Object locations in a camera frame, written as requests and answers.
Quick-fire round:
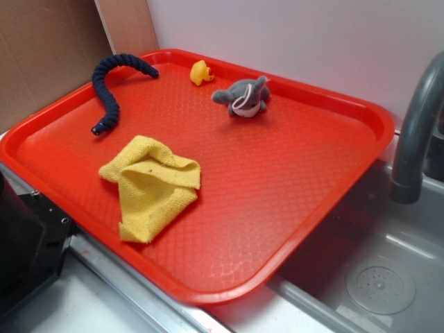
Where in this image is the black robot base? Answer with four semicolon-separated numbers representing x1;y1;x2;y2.
1;176;74;320

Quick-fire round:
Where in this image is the red plastic tray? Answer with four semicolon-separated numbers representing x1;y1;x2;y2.
1;50;394;305

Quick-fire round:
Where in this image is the yellow folded cloth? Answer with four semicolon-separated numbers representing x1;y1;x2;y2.
99;135;201;244

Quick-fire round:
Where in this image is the gray plush elephant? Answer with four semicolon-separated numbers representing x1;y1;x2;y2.
211;76;271;118

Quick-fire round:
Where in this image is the yellow rubber duck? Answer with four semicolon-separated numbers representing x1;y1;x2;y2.
190;60;215;86

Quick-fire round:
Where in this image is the gray toy sink basin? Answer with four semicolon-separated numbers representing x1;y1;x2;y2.
209;162;443;332

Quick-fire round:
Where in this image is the gray toy faucet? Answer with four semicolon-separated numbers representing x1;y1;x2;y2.
389;52;443;204

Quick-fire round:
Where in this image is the brown cardboard panel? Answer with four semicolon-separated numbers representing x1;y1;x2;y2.
1;1;158;133

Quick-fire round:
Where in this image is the dark blue rope toy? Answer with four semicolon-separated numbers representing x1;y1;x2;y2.
91;53;160;136

